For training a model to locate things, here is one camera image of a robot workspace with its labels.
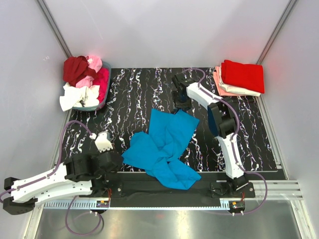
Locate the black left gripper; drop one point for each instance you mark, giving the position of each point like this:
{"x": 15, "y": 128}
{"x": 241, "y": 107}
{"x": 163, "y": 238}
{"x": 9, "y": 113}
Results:
{"x": 102, "y": 153}

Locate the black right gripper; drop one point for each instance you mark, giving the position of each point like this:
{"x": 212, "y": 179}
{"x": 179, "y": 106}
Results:
{"x": 187, "y": 106}

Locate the blue t shirt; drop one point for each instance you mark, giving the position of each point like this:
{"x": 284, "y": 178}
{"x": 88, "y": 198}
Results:
{"x": 158, "y": 151}

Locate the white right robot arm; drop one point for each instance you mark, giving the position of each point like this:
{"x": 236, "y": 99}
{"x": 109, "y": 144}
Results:
{"x": 223, "y": 123}

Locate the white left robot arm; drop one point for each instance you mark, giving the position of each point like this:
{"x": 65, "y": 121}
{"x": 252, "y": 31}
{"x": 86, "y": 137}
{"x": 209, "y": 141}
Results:
{"x": 87, "y": 176}

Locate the folded white t shirt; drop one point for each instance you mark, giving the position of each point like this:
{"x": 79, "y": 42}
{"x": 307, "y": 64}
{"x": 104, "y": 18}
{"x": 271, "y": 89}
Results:
{"x": 228, "y": 90}

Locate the grey laundry basket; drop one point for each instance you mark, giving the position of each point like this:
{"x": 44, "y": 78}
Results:
{"x": 100, "y": 105}

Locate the folded red t shirt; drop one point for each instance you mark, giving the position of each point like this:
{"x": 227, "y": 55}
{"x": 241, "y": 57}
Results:
{"x": 248, "y": 76}

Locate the white crumpled t shirt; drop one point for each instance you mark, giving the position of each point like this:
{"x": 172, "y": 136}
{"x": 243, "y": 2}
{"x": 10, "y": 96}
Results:
{"x": 84, "y": 97}

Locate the magenta t shirt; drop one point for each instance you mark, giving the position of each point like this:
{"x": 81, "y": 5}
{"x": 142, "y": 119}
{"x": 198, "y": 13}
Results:
{"x": 102, "y": 80}

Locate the light pink t shirt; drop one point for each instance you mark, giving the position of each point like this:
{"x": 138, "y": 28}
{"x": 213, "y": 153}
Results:
{"x": 93, "y": 64}

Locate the dark red t shirt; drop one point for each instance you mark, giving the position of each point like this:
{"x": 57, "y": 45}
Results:
{"x": 75, "y": 69}

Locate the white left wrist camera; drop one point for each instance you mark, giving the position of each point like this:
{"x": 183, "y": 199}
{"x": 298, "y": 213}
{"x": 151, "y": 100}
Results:
{"x": 103, "y": 142}

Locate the white slotted cable duct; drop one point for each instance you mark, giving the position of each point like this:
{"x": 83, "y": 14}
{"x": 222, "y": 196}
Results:
{"x": 88, "y": 204}

